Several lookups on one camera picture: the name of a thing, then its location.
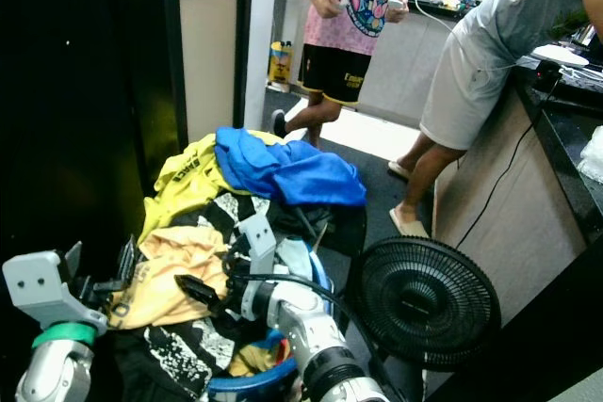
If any clear plastic bag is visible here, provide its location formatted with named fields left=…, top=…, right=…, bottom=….
left=579, top=124, right=603, bottom=183

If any yellow package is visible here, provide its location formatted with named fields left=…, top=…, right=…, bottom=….
left=268, top=40, right=294, bottom=88

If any yellow red cloth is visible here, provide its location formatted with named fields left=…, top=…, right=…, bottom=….
left=230, top=340, right=289, bottom=380

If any blue garment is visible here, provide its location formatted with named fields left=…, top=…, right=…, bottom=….
left=214, top=126, right=368, bottom=209

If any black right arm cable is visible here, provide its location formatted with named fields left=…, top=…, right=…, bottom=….
left=226, top=270, right=392, bottom=394

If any white plate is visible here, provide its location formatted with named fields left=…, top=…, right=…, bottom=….
left=531, top=43, right=591, bottom=69

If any wooden counter with black top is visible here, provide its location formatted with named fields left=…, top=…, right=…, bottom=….
left=424, top=54, right=603, bottom=346

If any pale orange t-shirt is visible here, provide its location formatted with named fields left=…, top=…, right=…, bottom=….
left=108, top=223, right=233, bottom=331

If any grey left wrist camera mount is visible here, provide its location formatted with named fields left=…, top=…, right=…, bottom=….
left=3, top=249, right=97, bottom=332

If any person in pink shirt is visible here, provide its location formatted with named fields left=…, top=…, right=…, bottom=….
left=269, top=0, right=427, bottom=149

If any large black cabinet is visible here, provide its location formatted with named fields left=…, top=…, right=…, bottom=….
left=0, top=0, right=182, bottom=266

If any black floor fan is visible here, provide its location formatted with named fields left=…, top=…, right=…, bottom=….
left=346, top=234, right=503, bottom=373

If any neon yellow garment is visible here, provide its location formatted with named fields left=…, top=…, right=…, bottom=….
left=139, top=132, right=280, bottom=243

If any black countertop appliance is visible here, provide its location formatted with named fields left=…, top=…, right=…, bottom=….
left=518, top=58, right=603, bottom=94

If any black white patterned garment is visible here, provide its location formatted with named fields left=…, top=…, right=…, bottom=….
left=108, top=190, right=333, bottom=402

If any blue laundry basket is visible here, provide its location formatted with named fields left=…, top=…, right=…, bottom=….
left=207, top=242, right=336, bottom=399

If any black power cable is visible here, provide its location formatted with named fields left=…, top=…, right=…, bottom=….
left=460, top=82, right=549, bottom=249

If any black framed beige door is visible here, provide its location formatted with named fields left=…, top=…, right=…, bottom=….
left=162, top=0, right=253, bottom=139

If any person in grey clothes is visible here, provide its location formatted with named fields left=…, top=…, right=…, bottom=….
left=386, top=0, right=603, bottom=239

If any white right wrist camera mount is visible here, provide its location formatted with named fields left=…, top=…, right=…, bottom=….
left=237, top=214, right=281, bottom=321

